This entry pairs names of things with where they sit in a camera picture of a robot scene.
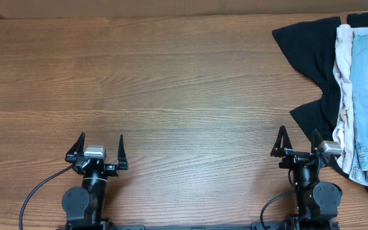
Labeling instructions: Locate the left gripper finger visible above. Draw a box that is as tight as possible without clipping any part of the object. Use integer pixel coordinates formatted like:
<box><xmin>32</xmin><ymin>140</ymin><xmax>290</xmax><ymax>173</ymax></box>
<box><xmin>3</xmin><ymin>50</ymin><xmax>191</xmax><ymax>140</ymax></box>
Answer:
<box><xmin>65</xmin><ymin>132</ymin><xmax>85</xmax><ymax>162</ymax></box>
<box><xmin>118</xmin><ymin>135</ymin><xmax>128</xmax><ymax>170</ymax></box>

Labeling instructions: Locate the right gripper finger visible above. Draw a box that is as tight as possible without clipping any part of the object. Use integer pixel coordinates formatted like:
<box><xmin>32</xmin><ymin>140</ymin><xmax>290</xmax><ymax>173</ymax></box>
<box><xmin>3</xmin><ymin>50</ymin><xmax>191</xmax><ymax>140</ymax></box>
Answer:
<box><xmin>270</xmin><ymin>125</ymin><xmax>293</xmax><ymax>157</ymax></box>
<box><xmin>310</xmin><ymin>128</ymin><xmax>323</xmax><ymax>154</ymax></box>

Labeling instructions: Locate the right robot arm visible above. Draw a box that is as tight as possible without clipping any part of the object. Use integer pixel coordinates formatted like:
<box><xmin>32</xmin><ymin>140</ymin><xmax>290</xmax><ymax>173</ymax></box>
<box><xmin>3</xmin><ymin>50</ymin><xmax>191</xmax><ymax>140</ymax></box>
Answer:
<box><xmin>265</xmin><ymin>126</ymin><xmax>342</xmax><ymax>229</ymax></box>

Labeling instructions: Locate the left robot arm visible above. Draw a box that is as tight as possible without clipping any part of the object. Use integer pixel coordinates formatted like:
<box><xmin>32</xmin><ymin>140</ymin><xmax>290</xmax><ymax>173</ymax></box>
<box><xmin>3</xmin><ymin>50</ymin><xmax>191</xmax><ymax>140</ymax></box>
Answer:
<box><xmin>62</xmin><ymin>133</ymin><xmax>128</xmax><ymax>230</ymax></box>

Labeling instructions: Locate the beige cloth garment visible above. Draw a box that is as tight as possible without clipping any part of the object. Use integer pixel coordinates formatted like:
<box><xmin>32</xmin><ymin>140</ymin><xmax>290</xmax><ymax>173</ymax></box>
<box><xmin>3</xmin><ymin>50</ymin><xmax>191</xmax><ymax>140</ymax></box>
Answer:
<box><xmin>332</xmin><ymin>24</ymin><xmax>355</xmax><ymax>174</ymax></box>

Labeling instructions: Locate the black t-shirt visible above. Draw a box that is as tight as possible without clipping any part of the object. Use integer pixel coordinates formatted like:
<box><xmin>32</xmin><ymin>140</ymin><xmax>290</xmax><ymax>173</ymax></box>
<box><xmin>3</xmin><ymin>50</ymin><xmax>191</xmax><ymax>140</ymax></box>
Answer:
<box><xmin>272</xmin><ymin>13</ymin><xmax>368</xmax><ymax>192</ymax></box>

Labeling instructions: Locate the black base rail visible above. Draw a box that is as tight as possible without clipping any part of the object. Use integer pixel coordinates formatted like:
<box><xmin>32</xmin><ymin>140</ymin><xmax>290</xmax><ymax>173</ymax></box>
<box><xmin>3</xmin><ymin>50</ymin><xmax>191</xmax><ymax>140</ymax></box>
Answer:
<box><xmin>57</xmin><ymin>222</ymin><xmax>340</xmax><ymax>230</ymax></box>

